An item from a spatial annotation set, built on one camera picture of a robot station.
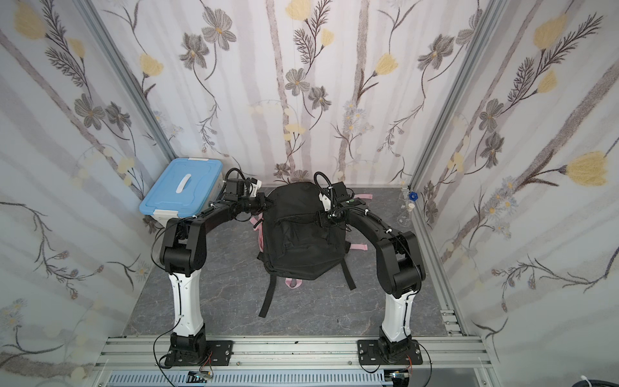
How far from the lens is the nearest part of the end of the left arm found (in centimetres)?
90

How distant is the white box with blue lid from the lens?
91 centimetres

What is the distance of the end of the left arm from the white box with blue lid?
86 millimetres
